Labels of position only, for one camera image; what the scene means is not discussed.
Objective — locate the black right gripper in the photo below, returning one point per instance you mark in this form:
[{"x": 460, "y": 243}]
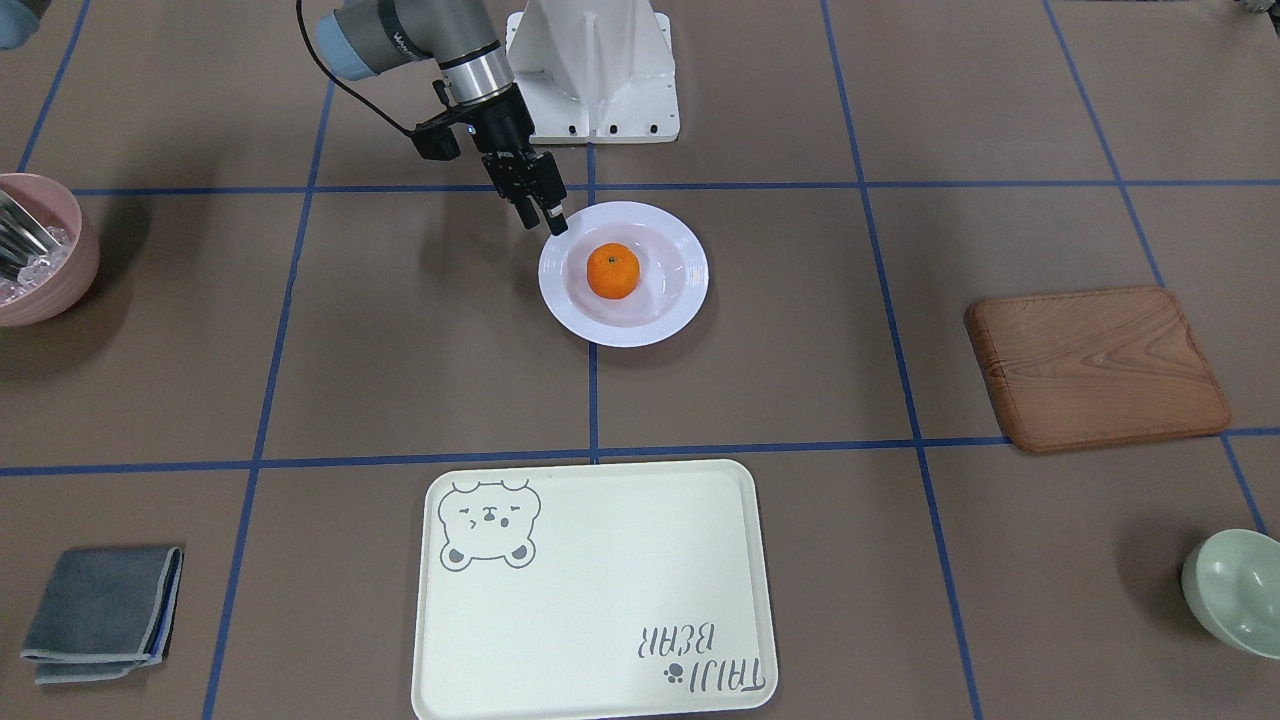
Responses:
[{"x": 499, "y": 125}]

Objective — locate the orange fruit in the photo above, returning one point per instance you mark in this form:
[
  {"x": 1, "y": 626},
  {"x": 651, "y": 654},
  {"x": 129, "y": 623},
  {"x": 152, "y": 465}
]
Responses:
[{"x": 613, "y": 271}]

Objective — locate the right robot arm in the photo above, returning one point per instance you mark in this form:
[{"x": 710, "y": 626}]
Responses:
[{"x": 478, "y": 90}]

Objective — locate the cream bear tray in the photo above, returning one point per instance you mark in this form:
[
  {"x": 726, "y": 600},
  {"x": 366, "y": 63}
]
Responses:
[{"x": 591, "y": 591}]

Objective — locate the white plate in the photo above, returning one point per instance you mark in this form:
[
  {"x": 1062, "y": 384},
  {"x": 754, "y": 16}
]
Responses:
[{"x": 675, "y": 275}]

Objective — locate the pink bowl with ice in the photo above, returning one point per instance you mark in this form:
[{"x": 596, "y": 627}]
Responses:
[{"x": 51, "y": 204}]

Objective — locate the metal scoop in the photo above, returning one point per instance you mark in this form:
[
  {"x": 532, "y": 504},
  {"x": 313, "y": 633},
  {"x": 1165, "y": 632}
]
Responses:
[{"x": 30, "y": 252}]

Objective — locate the wooden cutting board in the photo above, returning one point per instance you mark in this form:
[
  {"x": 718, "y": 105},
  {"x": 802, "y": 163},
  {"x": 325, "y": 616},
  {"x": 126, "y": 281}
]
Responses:
[{"x": 1093, "y": 369}]

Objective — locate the folded grey cloth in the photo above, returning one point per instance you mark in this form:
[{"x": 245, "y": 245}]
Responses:
[{"x": 104, "y": 613}]

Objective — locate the light green bowl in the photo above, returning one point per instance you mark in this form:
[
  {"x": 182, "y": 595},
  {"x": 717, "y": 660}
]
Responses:
[{"x": 1230, "y": 582}]

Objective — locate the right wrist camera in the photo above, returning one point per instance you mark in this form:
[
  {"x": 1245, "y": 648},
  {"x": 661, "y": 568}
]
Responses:
[{"x": 435, "y": 139}]

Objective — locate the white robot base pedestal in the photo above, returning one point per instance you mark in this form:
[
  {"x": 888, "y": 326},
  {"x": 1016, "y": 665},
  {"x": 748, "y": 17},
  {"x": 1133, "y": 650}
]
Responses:
[{"x": 595, "y": 71}]

